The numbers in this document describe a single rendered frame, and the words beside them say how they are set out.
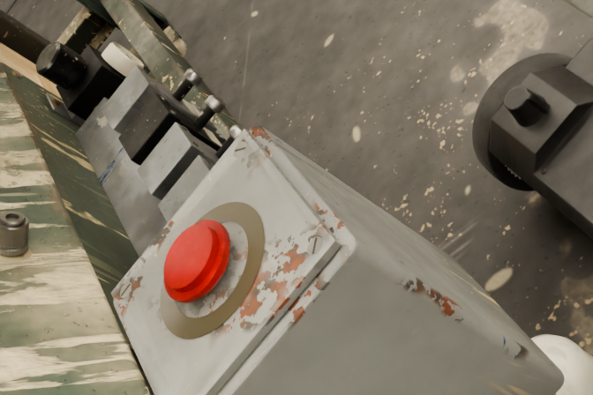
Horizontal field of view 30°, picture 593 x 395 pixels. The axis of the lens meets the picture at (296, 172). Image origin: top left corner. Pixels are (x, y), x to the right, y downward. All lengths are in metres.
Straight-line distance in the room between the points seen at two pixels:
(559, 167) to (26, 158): 0.71
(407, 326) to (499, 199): 1.24
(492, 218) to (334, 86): 0.55
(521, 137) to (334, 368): 0.99
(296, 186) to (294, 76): 1.75
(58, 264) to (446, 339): 0.40
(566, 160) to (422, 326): 0.94
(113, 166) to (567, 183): 0.61
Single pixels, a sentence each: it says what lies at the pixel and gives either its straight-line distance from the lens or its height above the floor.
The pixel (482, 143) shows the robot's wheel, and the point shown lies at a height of 0.17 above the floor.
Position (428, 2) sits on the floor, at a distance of 2.09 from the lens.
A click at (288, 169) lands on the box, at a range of 0.51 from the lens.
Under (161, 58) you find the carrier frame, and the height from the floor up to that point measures 0.18.
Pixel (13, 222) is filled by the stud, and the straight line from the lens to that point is 0.83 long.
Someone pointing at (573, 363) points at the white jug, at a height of 0.14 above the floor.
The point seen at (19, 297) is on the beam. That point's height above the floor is 0.86.
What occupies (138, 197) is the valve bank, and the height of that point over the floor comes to 0.74.
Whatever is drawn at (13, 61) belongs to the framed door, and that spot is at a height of 0.38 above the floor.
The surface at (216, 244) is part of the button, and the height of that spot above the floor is 0.94.
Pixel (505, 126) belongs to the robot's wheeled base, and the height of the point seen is 0.21.
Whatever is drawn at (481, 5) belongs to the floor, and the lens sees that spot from 1.99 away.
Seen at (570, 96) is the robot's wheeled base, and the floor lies 0.21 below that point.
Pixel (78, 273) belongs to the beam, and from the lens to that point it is 0.83.
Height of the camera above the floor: 1.22
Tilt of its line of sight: 36 degrees down
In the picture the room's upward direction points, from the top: 56 degrees counter-clockwise
